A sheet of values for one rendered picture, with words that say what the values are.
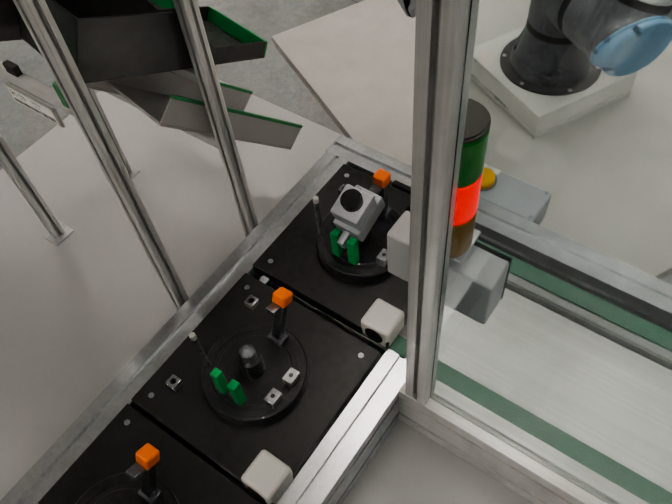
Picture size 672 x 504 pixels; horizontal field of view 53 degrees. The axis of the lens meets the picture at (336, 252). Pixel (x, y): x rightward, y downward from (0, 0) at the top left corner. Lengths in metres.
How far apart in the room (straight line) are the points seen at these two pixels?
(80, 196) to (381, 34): 0.72
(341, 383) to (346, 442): 0.08
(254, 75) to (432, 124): 2.38
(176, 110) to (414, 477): 0.58
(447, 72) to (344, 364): 0.54
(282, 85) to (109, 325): 1.80
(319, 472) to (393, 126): 0.71
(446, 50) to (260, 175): 0.86
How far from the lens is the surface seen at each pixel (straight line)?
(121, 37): 0.82
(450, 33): 0.43
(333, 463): 0.86
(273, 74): 2.84
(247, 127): 1.02
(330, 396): 0.88
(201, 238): 1.19
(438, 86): 0.46
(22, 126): 2.98
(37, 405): 1.13
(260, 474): 0.84
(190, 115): 0.94
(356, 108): 1.37
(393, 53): 1.49
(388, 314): 0.91
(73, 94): 0.74
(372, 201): 0.90
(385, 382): 0.91
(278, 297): 0.84
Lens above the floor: 1.78
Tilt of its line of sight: 54 degrees down
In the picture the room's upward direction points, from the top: 7 degrees counter-clockwise
